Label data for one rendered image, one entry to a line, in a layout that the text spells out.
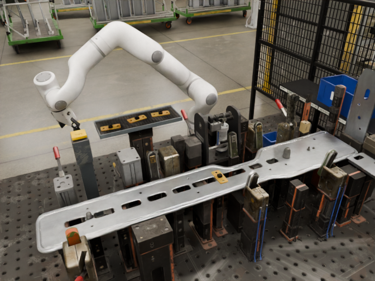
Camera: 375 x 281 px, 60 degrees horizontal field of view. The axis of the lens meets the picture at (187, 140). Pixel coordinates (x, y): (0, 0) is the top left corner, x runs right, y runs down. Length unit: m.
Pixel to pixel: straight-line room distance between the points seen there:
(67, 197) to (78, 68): 0.51
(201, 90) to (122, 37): 0.48
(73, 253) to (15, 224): 0.76
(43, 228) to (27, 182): 0.81
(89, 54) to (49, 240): 0.72
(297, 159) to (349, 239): 0.42
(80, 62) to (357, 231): 1.41
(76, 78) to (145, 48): 0.31
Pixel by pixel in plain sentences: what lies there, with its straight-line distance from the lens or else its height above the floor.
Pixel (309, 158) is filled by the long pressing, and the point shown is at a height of 1.00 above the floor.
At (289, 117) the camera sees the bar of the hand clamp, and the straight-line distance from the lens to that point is 1.61.
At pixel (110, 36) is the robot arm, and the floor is 1.51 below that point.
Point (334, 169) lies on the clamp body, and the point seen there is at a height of 1.04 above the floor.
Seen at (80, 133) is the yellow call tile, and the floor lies 1.16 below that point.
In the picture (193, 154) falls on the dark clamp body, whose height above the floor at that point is 1.03.
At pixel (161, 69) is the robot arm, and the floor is 1.31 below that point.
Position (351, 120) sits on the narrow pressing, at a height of 1.08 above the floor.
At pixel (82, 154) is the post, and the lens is 1.43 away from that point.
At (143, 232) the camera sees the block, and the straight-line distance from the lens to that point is 1.11.
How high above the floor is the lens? 1.84
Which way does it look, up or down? 32 degrees down
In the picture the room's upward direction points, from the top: 1 degrees counter-clockwise
